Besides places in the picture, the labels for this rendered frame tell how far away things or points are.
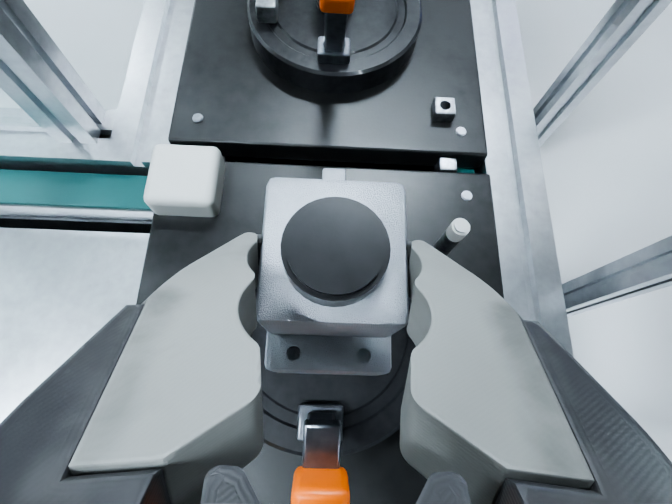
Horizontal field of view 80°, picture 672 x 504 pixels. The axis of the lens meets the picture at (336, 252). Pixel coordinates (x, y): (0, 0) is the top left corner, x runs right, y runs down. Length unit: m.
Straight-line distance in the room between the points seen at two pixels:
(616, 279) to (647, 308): 0.16
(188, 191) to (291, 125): 0.09
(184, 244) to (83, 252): 0.11
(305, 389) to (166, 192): 0.15
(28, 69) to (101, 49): 0.27
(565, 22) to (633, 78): 0.11
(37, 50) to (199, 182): 0.12
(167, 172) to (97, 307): 0.13
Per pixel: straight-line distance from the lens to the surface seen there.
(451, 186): 0.31
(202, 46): 0.38
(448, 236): 0.18
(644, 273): 0.30
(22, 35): 0.31
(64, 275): 0.38
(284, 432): 0.24
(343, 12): 0.27
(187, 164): 0.29
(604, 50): 0.38
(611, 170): 0.53
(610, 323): 0.46
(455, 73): 0.37
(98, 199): 0.35
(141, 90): 0.38
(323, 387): 0.24
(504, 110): 0.39
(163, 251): 0.29
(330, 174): 0.17
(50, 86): 0.32
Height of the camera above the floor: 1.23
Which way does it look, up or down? 71 degrees down
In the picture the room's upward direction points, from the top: 8 degrees clockwise
